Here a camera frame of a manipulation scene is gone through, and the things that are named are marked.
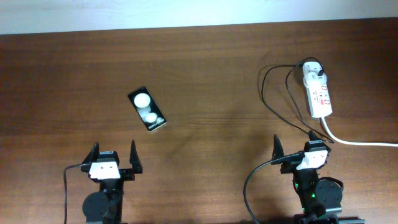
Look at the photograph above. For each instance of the white power strip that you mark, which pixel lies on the white power strip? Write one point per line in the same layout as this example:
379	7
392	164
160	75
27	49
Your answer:
318	96

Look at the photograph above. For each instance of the black Galaxy flip phone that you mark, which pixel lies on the black Galaxy flip phone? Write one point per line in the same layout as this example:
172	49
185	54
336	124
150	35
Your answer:
147	109

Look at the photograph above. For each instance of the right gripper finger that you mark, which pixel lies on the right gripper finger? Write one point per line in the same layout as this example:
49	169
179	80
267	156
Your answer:
312	136
278	151

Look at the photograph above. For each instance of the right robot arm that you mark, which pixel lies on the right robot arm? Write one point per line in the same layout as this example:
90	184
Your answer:
320	197

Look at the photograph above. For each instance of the white charger adapter plug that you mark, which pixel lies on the white charger adapter plug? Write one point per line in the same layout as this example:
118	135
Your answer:
312	78

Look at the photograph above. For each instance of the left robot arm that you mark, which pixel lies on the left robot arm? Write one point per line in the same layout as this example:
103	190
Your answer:
105	205

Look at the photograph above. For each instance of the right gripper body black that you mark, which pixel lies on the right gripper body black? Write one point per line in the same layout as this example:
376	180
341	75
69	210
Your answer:
290	166

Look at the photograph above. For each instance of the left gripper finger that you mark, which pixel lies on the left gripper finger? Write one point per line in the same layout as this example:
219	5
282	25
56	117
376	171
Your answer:
134	159
92	155

